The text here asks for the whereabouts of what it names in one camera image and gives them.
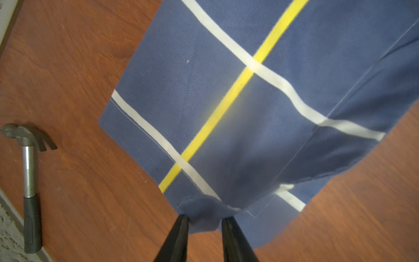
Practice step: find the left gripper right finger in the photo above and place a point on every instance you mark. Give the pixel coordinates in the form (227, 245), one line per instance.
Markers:
(235, 245)

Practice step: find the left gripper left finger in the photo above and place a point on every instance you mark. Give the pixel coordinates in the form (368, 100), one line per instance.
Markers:
(174, 249)

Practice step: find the blue plaid pillowcase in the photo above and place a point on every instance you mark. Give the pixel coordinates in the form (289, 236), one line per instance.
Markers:
(249, 108)

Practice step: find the steel claw hammer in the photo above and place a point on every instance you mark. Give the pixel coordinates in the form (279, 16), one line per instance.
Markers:
(32, 140)

